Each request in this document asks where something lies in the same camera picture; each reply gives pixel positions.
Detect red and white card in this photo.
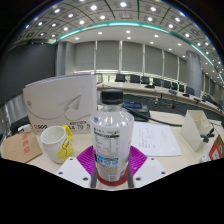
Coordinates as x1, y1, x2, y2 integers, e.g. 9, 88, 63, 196
208, 141, 224, 162

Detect white folded card holder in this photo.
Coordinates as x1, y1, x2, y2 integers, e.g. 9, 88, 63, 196
179, 109, 216, 153

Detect recessed ceiling lights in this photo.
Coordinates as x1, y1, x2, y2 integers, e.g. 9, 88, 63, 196
23, 0, 224, 73

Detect white paper-plane print box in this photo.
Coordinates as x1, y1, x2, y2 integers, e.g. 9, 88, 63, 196
22, 73, 99, 136

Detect black desk microphone base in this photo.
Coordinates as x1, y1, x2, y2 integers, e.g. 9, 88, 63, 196
199, 127, 216, 143

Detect row of black office chairs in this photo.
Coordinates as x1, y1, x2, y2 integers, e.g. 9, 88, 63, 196
114, 73, 196, 97

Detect long curved conference desk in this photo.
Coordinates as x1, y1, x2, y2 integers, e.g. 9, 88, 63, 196
96, 81, 224, 118

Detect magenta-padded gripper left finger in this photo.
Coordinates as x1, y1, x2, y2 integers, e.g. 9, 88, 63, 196
55, 145, 99, 190

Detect brown paper envelope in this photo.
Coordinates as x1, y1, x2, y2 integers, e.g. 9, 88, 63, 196
1, 130, 44, 164

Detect clear black-capped water bottle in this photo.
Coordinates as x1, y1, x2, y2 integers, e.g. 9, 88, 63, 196
89, 88, 135, 184

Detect black desk console unit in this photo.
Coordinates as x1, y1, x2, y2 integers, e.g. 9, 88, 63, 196
122, 101, 151, 123

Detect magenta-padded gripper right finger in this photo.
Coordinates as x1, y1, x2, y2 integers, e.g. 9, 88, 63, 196
126, 145, 167, 189

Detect white power adapter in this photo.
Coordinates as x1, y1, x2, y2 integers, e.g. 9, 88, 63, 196
17, 123, 35, 134

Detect white ceramic mug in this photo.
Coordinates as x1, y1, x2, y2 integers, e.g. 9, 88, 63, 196
40, 125, 70, 164

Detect flat round red coaster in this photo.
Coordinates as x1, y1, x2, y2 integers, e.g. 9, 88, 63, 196
96, 175, 130, 187

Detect white printed paper sheet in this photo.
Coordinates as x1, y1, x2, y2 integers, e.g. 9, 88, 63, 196
130, 121, 182, 158

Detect black cable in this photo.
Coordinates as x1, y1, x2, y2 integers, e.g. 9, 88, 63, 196
123, 106, 184, 128

